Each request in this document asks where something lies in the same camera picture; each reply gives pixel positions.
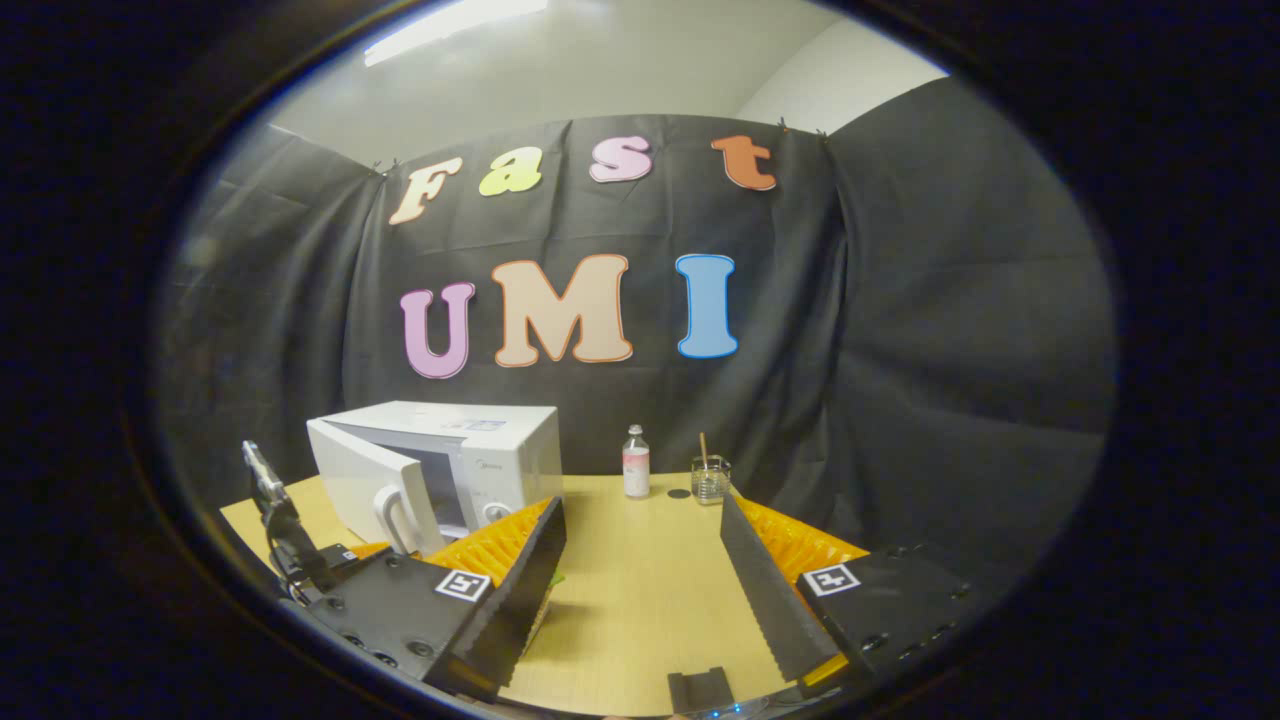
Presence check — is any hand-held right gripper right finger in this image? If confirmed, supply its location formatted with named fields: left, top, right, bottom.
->
left=720, top=492, right=986, bottom=691

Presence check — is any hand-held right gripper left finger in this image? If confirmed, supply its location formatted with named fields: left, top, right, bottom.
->
left=300, top=497, right=568, bottom=701

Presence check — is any white microwave oven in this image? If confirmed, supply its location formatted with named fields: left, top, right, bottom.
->
left=306, top=401, right=564, bottom=557

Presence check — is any clear glass cup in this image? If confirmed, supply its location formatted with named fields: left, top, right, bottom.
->
left=691, top=455, right=732, bottom=506

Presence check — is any small bottle with pink label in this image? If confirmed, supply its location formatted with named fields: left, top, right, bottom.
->
left=622, top=424, right=651, bottom=499

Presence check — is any black backdrop cloth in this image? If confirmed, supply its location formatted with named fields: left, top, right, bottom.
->
left=155, top=78, right=1116, bottom=601

